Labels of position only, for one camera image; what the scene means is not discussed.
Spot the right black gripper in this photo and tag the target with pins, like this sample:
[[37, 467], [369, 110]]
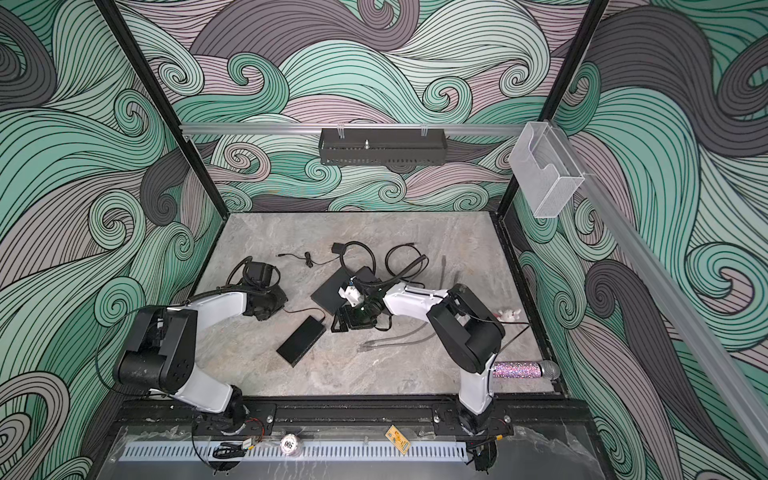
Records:
[[350, 322]]

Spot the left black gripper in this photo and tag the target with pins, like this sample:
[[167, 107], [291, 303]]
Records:
[[280, 299]]

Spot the small black ribbed switch box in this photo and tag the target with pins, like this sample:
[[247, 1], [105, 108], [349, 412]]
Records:
[[296, 346]]

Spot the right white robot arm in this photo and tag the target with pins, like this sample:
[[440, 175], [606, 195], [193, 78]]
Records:
[[469, 332]]

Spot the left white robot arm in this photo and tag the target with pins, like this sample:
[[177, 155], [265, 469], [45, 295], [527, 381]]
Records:
[[159, 352]]

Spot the yellow tag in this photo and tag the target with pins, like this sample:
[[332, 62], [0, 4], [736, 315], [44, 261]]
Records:
[[398, 440]]

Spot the pink toy with white bunny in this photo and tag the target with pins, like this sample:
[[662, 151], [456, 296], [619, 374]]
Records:
[[509, 315]]

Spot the glittery microphone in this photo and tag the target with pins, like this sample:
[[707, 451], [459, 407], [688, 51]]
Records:
[[544, 369]]

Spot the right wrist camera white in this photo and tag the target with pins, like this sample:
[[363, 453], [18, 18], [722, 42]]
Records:
[[352, 295]]

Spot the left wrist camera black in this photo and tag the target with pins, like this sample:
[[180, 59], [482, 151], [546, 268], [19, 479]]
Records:
[[260, 275]]

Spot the large black switch box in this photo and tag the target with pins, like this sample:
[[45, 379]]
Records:
[[327, 297]]

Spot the black wall power adapter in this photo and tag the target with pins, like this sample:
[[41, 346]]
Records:
[[339, 248]]

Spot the white slotted cable duct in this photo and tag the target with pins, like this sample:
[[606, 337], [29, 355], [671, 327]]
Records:
[[343, 451]]

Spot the black perforated wall tray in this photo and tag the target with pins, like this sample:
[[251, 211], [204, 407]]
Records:
[[397, 149]]

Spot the aluminium wall rail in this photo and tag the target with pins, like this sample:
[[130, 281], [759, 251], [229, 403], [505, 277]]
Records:
[[268, 128]]

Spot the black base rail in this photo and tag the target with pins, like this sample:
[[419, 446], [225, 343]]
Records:
[[441, 414]]

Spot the clear plastic wall bin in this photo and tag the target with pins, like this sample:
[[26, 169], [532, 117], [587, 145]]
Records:
[[545, 165]]

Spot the black corner frame post left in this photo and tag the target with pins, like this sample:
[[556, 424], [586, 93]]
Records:
[[119, 28]]

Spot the black corner frame post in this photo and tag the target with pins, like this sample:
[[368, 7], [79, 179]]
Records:
[[574, 54], [119, 28]]

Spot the black corner frame post right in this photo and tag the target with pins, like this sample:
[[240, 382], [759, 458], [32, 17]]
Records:
[[574, 54]]

